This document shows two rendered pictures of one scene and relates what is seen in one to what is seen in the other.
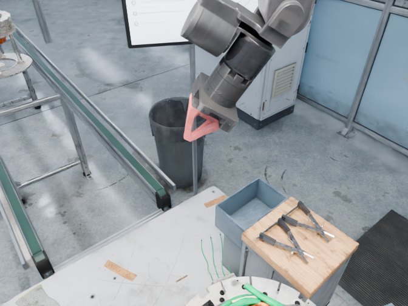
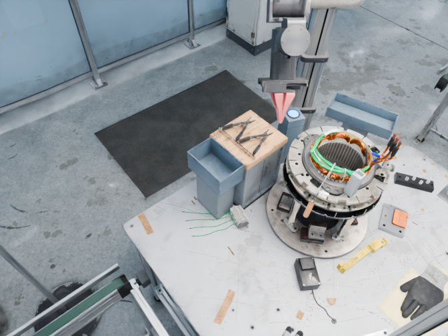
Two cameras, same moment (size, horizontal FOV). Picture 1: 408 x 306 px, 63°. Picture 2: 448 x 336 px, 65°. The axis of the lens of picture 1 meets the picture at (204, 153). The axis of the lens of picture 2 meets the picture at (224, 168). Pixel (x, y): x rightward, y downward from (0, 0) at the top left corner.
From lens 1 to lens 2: 0.90 m
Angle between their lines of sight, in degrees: 62
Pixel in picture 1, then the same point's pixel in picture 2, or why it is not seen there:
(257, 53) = not seen: hidden behind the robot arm
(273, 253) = (263, 151)
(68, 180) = not seen: outside the picture
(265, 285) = (293, 153)
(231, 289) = (299, 170)
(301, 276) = (277, 140)
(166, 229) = (177, 269)
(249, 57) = not seen: hidden behind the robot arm
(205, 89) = (289, 79)
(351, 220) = (98, 164)
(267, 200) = (199, 157)
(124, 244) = (195, 308)
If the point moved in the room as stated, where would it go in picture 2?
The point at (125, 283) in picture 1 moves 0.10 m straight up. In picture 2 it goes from (238, 299) to (240, 288)
